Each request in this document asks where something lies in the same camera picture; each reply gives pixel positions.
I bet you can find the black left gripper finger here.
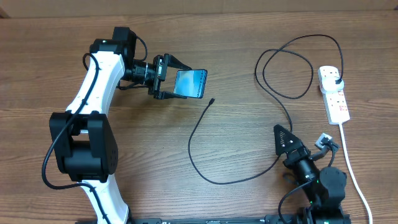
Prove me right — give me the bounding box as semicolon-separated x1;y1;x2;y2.
160;91;187;100
167;54;192;70

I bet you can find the Samsung Galaxy smartphone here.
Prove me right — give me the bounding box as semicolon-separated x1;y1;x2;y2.
174;69;208;98

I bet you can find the black USB charging cable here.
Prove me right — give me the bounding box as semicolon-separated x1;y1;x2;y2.
187;34;345;185

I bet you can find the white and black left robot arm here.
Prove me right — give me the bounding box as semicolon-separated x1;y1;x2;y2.
41;27;190;223

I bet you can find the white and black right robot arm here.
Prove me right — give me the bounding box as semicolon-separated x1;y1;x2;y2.
274;124;351;224

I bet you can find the white charger plug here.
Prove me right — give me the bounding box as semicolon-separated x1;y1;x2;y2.
320;76;345;94

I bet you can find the white power strip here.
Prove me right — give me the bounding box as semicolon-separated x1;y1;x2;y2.
317;65;350;125

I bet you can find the white power strip cord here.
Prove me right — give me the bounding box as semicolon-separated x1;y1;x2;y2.
337;123;374;224

